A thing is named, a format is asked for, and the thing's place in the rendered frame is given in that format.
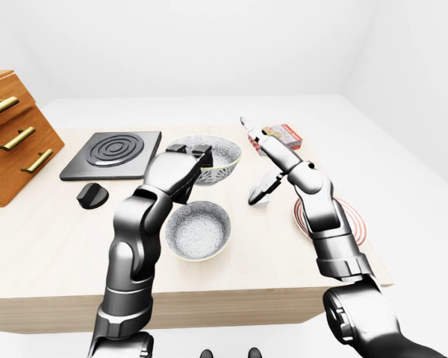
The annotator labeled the white plate with red rings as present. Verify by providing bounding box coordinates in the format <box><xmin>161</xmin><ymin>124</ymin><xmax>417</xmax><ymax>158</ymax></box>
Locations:
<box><xmin>291</xmin><ymin>196</ymin><xmax>369</xmax><ymax>248</ymax></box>

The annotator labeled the flat dark stove plate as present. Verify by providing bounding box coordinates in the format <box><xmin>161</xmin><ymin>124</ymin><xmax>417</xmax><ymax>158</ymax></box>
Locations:
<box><xmin>59</xmin><ymin>130</ymin><xmax>163</xmax><ymax>183</ymax></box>

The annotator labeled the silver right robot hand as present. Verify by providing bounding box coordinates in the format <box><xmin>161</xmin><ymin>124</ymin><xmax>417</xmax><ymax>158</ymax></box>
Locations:
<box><xmin>240</xmin><ymin>116</ymin><xmax>336</xmax><ymax>207</ymax></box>

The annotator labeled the wooden cabinet with drawers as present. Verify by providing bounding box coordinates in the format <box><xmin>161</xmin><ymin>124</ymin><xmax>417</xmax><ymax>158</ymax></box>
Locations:
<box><xmin>0</xmin><ymin>69</ymin><xmax>66</xmax><ymax>208</ymax></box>

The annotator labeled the printed red food box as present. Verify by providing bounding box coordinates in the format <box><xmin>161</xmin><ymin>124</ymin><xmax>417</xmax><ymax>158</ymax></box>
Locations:
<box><xmin>246</xmin><ymin>122</ymin><xmax>305</xmax><ymax>157</ymax></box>

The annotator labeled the round black stove knob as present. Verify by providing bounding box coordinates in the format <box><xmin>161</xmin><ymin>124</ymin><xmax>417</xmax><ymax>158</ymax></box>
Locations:
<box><xmin>75</xmin><ymin>181</ymin><xmax>111</xmax><ymax>211</ymax></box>

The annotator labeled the patterned grey bowl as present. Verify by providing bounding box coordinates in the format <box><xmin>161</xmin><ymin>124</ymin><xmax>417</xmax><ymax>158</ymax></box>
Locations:
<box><xmin>164</xmin><ymin>200</ymin><xmax>233</xmax><ymax>263</ymax></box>
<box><xmin>165</xmin><ymin>134</ymin><xmax>243</xmax><ymax>187</ymax></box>

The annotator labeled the brass drawer handle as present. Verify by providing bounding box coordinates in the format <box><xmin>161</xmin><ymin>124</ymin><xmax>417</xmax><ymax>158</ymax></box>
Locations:
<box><xmin>0</xmin><ymin>95</ymin><xmax>20</xmax><ymax>122</ymax></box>
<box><xmin>0</xmin><ymin>126</ymin><xmax>37</xmax><ymax>152</ymax></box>
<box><xmin>20</xmin><ymin>148</ymin><xmax>55</xmax><ymax>175</ymax></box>

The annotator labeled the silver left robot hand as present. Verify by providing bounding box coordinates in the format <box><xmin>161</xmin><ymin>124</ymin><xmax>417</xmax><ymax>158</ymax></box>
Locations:
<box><xmin>142</xmin><ymin>143</ymin><xmax>214</xmax><ymax>205</ymax></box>

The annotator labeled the wooden cabinet drawer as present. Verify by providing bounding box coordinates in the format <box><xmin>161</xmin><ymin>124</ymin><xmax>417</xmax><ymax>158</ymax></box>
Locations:
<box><xmin>0</xmin><ymin>126</ymin><xmax>66</xmax><ymax>208</ymax></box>
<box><xmin>0</xmin><ymin>74</ymin><xmax>37</xmax><ymax>136</ymax></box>
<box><xmin>0</xmin><ymin>105</ymin><xmax>52</xmax><ymax>169</ymax></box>

